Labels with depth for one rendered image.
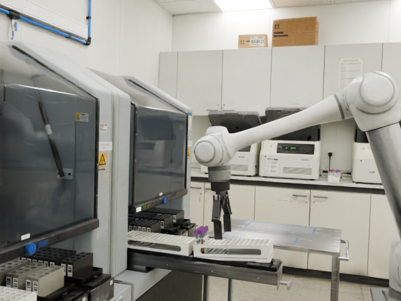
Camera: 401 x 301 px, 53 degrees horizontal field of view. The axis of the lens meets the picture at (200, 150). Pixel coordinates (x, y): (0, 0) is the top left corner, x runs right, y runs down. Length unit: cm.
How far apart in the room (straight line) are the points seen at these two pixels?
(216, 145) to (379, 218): 271
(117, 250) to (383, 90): 108
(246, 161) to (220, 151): 255
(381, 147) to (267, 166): 257
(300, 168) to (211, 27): 197
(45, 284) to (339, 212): 300
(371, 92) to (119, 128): 88
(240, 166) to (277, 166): 36
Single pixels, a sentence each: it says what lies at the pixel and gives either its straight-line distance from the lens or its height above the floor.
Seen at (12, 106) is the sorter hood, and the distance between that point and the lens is 110.
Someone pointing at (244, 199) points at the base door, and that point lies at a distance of 392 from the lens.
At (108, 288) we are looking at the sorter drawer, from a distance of 142.
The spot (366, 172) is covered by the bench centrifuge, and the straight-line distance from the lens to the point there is 382.
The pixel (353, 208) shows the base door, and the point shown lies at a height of 68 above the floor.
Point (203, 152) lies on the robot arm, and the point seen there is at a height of 123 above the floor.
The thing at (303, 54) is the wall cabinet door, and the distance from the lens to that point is 417.
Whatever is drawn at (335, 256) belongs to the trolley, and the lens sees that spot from 182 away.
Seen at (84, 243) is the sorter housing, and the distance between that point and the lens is 148.
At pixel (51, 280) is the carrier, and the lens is 128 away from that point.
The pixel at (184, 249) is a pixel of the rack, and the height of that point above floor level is 84.
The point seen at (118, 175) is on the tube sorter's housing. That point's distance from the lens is 155.
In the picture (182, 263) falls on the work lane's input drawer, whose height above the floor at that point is 79.
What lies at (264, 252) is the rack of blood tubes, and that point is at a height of 87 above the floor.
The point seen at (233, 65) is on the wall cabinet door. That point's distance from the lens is 427.
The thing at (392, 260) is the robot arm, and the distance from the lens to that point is 163.
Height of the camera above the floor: 129
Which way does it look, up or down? 2 degrees down
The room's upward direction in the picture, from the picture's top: 2 degrees clockwise
